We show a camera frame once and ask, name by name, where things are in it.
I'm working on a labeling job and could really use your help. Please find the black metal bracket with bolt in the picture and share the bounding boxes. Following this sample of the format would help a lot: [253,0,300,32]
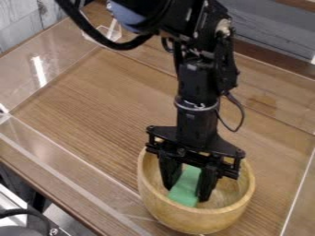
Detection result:
[25,206,70,236]

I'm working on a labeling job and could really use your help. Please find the green rectangular block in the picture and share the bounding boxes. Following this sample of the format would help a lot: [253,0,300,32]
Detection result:
[166,166,200,207]

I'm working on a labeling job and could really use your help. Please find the brown wooden bowl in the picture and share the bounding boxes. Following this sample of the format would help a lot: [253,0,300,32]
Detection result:
[137,149,256,234]

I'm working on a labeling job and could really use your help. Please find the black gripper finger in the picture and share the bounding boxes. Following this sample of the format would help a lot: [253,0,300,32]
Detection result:
[158,156,181,190]
[196,165,217,202]

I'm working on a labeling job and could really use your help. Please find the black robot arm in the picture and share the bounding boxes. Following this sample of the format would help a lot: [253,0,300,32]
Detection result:
[109,0,244,202]

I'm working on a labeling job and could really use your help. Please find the clear acrylic corner bracket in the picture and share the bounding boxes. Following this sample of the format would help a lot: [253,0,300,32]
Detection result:
[81,20,121,45]

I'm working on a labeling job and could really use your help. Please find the black cable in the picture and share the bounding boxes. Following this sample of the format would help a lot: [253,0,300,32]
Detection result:
[54,0,154,52]

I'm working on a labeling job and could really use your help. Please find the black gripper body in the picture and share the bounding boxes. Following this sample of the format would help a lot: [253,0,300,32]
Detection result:
[146,96,244,180]

